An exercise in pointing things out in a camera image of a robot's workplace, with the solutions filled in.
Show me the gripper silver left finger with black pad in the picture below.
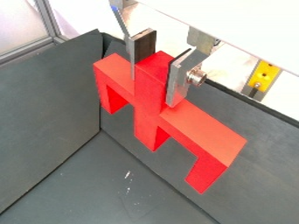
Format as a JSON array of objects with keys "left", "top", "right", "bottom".
[{"left": 108, "top": 0, "right": 156, "bottom": 78}]

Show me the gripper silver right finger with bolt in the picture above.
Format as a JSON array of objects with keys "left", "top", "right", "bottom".
[{"left": 165, "top": 27, "right": 220, "bottom": 108}]

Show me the red wooden puzzle block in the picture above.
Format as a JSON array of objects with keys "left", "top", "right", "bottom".
[{"left": 93, "top": 52, "right": 246, "bottom": 193}]

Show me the yellow connector on white frame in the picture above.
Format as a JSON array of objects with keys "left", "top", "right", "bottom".
[{"left": 246, "top": 60, "right": 281, "bottom": 93}]

